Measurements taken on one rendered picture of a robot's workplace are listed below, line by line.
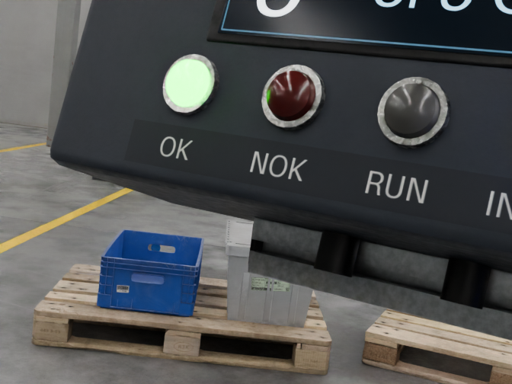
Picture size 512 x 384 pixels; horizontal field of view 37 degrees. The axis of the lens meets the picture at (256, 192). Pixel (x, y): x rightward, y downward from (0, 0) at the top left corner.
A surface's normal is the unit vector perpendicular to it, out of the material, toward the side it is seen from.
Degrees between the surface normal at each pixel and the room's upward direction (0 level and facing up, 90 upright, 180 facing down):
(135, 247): 89
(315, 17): 75
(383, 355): 90
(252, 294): 95
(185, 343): 89
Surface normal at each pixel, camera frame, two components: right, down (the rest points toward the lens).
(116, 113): -0.45, -0.20
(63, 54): -0.10, 0.12
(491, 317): -0.50, 0.06
